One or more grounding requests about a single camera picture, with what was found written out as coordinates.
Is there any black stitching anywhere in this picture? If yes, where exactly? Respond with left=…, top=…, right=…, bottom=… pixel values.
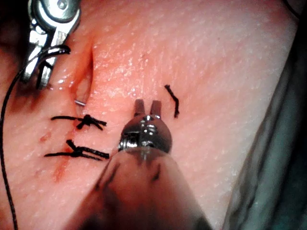
left=44, top=114, right=110, bottom=161

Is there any right arm needle driver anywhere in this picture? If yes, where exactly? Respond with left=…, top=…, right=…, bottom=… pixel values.
left=27, top=0, right=82, bottom=35

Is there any left arm needle driver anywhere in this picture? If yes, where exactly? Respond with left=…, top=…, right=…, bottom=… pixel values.
left=117, top=114, right=173, bottom=154

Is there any left arm needle driver jaw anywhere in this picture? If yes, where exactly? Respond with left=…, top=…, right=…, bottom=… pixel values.
left=150, top=100, right=162, bottom=118
left=133, top=99, right=146, bottom=117

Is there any right arm needle driver jaw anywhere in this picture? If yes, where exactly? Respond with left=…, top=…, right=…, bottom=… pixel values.
left=21, top=23, right=50, bottom=83
left=37, top=29, right=70, bottom=90

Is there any curved steel needle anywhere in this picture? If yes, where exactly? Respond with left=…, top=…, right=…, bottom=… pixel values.
left=39, top=45, right=86, bottom=106

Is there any short cut-off black thread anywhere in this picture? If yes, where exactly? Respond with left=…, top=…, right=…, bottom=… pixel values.
left=164, top=84, right=180, bottom=119

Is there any tissue pad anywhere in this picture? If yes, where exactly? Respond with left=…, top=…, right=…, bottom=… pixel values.
left=0, top=0, right=300, bottom=230

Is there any blue-green cloth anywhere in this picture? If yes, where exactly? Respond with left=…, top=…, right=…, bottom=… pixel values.
left=221, top=0, right=307, bottom=230

